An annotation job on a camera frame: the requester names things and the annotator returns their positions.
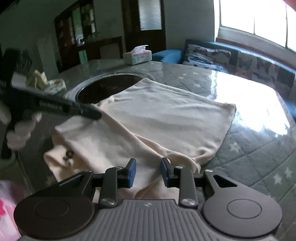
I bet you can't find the cream white sweater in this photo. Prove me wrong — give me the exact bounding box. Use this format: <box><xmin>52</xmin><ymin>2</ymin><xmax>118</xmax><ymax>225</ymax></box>
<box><xmin>44</xmin><ymin>78</ymin><xmax>236</xmax><ymax>199</ymax></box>

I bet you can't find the white gloved left hand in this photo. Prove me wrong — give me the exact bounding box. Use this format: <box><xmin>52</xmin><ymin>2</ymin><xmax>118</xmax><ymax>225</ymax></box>
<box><xmin>1</xmin><ymin>102</ymin><xmax>42</xmax><ymax>151</ymax></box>

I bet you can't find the round black induction cooktop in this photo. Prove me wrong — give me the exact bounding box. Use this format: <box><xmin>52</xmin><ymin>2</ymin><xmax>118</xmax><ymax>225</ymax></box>
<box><xmin>75</xmin><ymin>74</ymin><xmax>142</xmax><ymax>104</ymax></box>

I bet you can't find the crumpled patterned cloth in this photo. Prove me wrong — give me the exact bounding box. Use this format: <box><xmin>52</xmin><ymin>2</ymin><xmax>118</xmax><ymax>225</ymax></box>
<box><xmin>26</xmin><ymin>70</ymin><xmax>66</xmax><ymax>95</ymax></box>

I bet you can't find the dark glass cabinet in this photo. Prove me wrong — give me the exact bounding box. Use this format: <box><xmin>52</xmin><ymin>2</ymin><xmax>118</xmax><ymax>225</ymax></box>
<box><xmin>54</xmin><ymin>1</ymin><xmax>124</xmax><ymax>72</ymax></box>

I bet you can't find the tissue box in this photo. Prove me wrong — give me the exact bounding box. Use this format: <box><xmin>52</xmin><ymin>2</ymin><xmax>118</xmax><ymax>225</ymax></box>
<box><xmin>123</xmin><ymin>45</ymin><xmax>152</xmax><ymax>65</ymax></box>

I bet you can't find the grey quilted star tablecloth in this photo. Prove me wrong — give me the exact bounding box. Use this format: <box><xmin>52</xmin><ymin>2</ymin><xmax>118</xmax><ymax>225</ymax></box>
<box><xmin>18</xmin><ymin>59</ymin><xmax>296</xmax><ymax>241</ymax></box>

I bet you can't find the pink flower fabric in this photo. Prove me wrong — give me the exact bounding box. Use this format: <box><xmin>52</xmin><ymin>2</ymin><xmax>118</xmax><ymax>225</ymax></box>
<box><xmin>0</xmin><ymin>180</ymin><xmax>29</xmax><ymax>240</ymax></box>

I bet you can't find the dark wooden door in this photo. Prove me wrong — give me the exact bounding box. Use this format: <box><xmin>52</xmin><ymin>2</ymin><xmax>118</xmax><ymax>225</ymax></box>
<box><xmin>121</xmin><ymin>0</ymin><xmax>167</xmax><ymax>53</ymax></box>

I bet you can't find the blue sofa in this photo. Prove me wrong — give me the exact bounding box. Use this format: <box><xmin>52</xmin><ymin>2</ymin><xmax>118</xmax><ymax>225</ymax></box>
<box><xmin>152</xmin><ymin>39</ymin><xmax>295</xmax><ymax>115</ymax></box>

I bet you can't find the left butterfly cushion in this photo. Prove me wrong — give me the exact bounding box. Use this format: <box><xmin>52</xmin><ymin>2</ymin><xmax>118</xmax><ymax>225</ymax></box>
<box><xmin>183</xmin><ymin>44</ymin><xmax>231</xmax><ymax>73</ymax></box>

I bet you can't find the butterfly cushion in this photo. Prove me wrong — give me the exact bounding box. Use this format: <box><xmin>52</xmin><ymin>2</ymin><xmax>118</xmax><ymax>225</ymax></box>
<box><xmin>183</xmin><ymin>44</ymin><xmax>231</xmax><ymax>73</ymax></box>
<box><xmin>232</xmin><ymin>51</ymin><xmax>282</xmax><ymax>86</ymax></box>

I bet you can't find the right butterfly cushion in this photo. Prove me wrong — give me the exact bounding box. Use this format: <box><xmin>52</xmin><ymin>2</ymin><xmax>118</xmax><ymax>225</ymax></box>
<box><xmin>232</xmin><ymin>51</ymin><xmax>282</xmax><ymax>86</ymax></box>

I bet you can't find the window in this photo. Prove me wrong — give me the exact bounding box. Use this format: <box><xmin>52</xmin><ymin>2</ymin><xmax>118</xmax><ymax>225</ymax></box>
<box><xmin>220</xmin><ymin>0</ymin><xmax>295</xmax><ymax>51</ymax></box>

